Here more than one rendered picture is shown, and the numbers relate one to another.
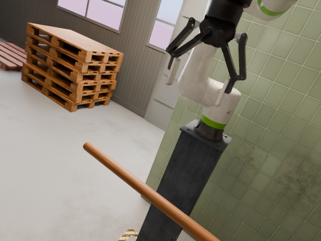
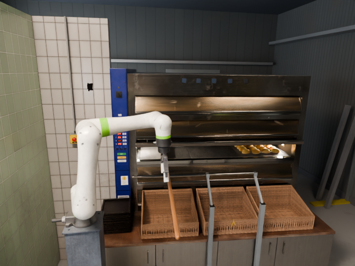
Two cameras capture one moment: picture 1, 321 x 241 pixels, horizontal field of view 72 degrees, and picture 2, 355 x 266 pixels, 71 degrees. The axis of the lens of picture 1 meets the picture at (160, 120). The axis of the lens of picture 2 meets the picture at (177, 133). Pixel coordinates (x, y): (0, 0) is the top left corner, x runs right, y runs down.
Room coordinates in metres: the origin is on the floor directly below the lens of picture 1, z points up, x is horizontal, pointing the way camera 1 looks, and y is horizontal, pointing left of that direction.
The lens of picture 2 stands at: (1.28, 1.26, 2.14)
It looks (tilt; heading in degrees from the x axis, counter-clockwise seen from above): 14 degrees down; 238
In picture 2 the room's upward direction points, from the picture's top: 1 degrees clockwise
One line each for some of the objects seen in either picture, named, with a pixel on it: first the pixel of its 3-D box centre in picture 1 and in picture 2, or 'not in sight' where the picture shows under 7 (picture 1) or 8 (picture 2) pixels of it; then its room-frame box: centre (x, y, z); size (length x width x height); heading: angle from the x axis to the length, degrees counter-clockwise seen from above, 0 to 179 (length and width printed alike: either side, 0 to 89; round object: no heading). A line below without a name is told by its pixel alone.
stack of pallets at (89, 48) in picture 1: (72, 67); not in sight; (3.61, 1.70, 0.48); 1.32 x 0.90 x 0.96; 68
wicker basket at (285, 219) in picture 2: not in sight; (277, 206); (-0.95, -0.23, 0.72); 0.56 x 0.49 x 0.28; 154
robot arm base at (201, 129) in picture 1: (213, 125); (74, 217); (1.08, -0.26, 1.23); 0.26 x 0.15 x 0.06; 158
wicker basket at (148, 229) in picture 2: not in sight; (168, 211); (0.11, -0.74, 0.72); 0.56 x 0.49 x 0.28; 154
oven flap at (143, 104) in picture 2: not in sight; (221, 104); (-0.52, -0.74, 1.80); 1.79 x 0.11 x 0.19; 154
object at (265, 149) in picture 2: not in sight; (252, 144); (-1.23, -0.88, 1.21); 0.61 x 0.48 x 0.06; 64
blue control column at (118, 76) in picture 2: not in sight; (129, 145); (0.03, -2.03, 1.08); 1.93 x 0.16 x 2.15; 64
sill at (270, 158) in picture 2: not in sight; (217, 160); (-0.53, -0.76, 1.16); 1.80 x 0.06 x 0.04; 154
